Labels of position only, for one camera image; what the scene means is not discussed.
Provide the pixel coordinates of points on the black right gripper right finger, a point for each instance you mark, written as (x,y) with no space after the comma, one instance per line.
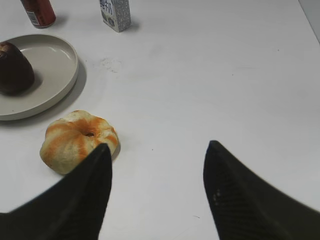
(246,207)

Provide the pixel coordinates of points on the white milk carton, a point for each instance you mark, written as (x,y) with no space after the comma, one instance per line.
(116,14)

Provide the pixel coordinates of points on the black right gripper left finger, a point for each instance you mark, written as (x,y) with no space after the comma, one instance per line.
(72,209)

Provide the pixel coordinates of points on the red soda can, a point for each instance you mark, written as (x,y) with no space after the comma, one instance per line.
(40,12)

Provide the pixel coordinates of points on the orange striped round bun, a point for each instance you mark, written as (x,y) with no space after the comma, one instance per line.
(70,139)

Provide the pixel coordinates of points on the dark red apple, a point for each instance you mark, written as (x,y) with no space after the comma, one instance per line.
(16,72)

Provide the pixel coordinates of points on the beige round plate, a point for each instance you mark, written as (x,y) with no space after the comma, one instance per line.
(55,64)

